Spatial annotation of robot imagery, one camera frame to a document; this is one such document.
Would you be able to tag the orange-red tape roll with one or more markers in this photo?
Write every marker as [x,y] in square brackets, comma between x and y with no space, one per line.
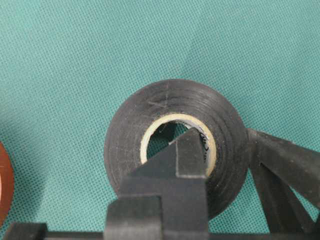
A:
[6,184]

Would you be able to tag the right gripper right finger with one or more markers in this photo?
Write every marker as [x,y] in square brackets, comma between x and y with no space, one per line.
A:
[280,169]

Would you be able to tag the green table cloth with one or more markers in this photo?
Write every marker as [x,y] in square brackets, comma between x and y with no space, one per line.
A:
[67,65]

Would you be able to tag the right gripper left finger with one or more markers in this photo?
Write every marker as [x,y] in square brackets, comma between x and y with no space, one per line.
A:
[163,199]

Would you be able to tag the black tape roll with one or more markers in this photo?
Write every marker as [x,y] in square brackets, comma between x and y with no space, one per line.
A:
[194,105]

